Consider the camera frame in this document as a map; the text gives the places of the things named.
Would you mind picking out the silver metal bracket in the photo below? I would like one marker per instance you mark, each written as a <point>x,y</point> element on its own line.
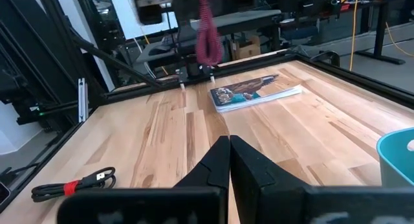
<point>82,101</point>

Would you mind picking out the teal plastic bin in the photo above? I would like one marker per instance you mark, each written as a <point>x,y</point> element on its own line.
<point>396,169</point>

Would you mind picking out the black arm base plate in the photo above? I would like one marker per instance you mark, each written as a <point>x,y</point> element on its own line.
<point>205,70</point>

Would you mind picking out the Acadia label card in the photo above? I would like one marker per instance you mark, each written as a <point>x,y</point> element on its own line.
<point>246,93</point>

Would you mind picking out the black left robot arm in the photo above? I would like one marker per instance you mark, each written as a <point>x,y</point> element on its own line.
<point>191,67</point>

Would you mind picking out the black standing desk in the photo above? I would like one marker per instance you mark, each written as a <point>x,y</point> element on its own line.
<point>379,29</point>

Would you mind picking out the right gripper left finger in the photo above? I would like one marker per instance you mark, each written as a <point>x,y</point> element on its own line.
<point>213,172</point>

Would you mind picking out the black aluminium table frame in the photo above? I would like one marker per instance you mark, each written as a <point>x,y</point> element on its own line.
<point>355,80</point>

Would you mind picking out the brown cardboard box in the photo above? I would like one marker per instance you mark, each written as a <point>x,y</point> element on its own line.
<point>247,49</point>

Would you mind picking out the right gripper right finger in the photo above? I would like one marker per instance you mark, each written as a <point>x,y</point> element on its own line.
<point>258,191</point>

